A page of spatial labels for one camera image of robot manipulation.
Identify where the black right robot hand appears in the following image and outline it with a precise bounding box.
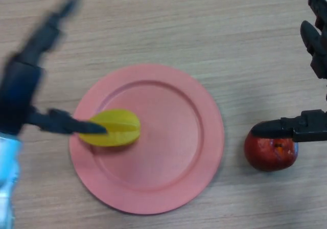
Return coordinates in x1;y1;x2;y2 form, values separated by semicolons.
250;0;327;143

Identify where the red apple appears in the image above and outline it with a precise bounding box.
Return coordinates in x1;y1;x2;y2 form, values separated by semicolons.
244;134;299;173

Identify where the pink round plate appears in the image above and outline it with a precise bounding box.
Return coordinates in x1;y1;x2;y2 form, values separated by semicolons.
68;63;225;216

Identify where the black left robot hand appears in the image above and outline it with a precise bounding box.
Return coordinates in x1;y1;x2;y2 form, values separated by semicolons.
0;0;107;136

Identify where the yellow starfruit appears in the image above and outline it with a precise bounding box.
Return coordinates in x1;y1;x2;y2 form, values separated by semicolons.
78;108;141;147

